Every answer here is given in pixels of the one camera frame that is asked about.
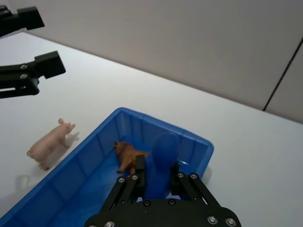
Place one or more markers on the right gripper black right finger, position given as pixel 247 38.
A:
pixel 189 186

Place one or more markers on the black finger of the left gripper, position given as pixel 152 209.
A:
pixel 28 19
pixel 47 65

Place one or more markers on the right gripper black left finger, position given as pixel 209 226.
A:
pixel 140 175

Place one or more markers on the blue plastic toy figure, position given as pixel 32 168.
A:
pixel 163 156

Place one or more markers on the brown toy lion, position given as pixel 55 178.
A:
pixel 126 153

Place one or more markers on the blue plastic bin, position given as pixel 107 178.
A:
pixel 82 179

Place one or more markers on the pink toy pig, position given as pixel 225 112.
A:
pixel 50 144

